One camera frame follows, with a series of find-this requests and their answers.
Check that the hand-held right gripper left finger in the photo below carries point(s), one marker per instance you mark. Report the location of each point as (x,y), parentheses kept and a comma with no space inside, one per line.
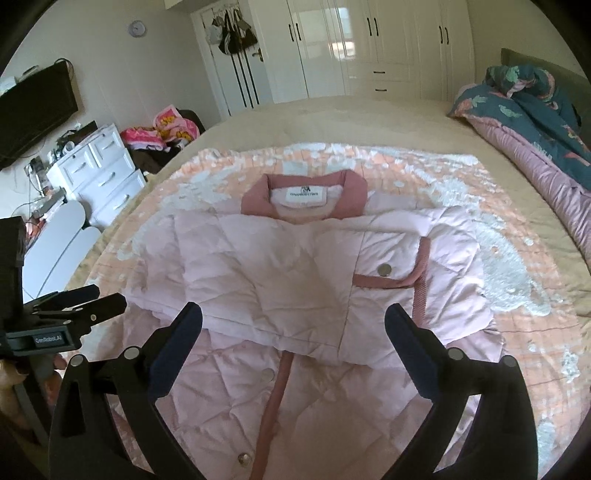
(183,325)

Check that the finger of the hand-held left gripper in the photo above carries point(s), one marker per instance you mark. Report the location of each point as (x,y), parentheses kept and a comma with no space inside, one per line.
(99,310)
(64,299)

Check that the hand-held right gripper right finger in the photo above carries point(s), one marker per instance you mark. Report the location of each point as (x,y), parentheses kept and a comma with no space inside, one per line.
(402,325)

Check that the pink quilted jacket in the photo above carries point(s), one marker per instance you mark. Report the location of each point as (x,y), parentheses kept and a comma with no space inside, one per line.
(300,286)

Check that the dark clothes pile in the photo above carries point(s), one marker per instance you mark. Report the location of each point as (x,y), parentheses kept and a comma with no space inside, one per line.
(154,159)

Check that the pink clothes pile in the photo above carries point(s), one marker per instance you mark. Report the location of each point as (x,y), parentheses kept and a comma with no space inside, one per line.
(171,127)

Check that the person's left hand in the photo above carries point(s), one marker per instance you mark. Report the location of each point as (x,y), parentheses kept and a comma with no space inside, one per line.
(9,376)

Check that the white oval table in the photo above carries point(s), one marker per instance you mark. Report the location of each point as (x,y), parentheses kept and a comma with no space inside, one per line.
(51,251)

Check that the orange floral blanket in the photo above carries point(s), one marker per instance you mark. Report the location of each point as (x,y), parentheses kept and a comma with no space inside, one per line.
(512,286)

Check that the white drawer chest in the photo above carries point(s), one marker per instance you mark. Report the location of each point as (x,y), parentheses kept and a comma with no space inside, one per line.
(99,177)

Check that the black television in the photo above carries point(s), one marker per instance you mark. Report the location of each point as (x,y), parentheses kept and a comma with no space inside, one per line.
(34,110)

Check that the bed with beige sheet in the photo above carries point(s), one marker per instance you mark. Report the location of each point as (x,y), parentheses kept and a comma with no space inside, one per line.
(351,117)

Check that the blue floral quilt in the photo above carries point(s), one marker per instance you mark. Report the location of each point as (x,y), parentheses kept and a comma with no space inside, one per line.
(531,134)

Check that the white door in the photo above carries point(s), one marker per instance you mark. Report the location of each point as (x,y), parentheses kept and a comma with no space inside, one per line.
(238,78)

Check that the white wardrobe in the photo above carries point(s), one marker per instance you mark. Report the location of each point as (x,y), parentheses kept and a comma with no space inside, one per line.
(369,46)

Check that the grey headboard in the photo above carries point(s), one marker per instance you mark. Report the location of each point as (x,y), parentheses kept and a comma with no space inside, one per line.
(540,64)

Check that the hanging bags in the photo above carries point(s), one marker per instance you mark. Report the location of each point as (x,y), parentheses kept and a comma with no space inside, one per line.
(233,31)

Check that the round wall clock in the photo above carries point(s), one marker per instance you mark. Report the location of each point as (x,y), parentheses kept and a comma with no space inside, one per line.
(137,28)

